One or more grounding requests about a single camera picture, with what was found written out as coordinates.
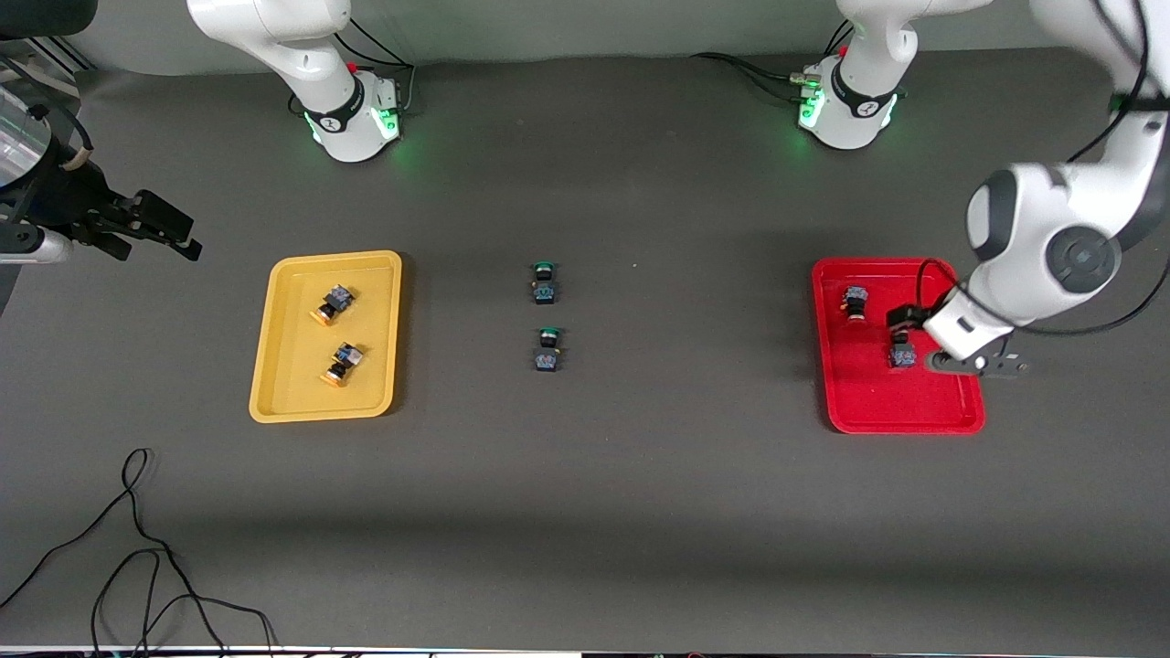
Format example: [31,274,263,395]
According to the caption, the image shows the black cables at left arm base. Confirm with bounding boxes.
[692,52,810,101]

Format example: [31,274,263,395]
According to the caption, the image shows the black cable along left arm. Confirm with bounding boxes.
[914,0,1170,335]

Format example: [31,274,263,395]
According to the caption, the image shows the loose thin black cable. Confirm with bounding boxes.
[0,447,277,658]

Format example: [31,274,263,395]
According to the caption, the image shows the dark grey table mat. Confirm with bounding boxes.
[0,37,1170,654]

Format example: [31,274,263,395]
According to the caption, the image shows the black cables at right arm base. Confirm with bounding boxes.
[334,14,417,103]

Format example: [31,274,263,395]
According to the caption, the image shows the yellow plastic tray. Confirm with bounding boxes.
[249,250,403,424]

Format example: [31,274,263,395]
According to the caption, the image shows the yellow push button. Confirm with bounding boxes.
[310,284,356,327]
[320,343,365,387]

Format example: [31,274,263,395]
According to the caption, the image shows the black cables at arm base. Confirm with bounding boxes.
[334,14,417,103]
[692,52,810,101]

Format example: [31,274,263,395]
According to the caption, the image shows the red plastic tray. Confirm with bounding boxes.
[812,257,986,435]

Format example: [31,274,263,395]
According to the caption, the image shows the aluminium frame rails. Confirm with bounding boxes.
[37,38,94,76]

